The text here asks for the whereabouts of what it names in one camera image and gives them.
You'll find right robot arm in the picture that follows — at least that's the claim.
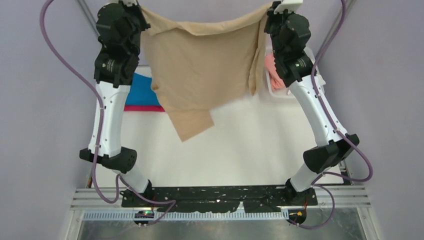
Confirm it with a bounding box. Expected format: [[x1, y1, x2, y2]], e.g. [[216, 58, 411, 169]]
[[264, 1, 359, 202]]

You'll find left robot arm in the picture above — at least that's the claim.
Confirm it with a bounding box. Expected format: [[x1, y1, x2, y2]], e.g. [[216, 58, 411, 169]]
[[79, 0, 154, 200]]

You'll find pink t shirt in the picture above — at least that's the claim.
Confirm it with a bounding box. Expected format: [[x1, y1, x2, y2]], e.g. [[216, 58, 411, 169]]
[[264, 53, 286, 92]]

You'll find folded blue t shirt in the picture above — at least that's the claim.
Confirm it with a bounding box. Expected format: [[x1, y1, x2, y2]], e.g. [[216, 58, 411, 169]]
[[125, 73, 161, 107]]

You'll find white plastic basket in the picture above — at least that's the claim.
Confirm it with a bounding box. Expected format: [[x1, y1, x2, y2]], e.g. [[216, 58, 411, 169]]
[[263, 46, 326, 101]]

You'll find folded magenta t shirt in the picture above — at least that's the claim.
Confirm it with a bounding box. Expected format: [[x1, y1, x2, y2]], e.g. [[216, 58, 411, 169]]
[[124, 105, 165, 113]]

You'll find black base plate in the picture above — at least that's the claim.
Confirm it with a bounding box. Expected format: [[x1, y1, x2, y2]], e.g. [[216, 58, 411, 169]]
[[120, 185, 318, 213]]

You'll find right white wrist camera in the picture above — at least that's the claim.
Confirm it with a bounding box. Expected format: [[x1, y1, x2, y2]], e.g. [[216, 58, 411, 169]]
[[273, 0, 304, 14]]

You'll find aluminium frame rail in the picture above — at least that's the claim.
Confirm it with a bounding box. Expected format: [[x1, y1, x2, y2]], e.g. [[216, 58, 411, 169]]
[[70, 185, 372, 222]]

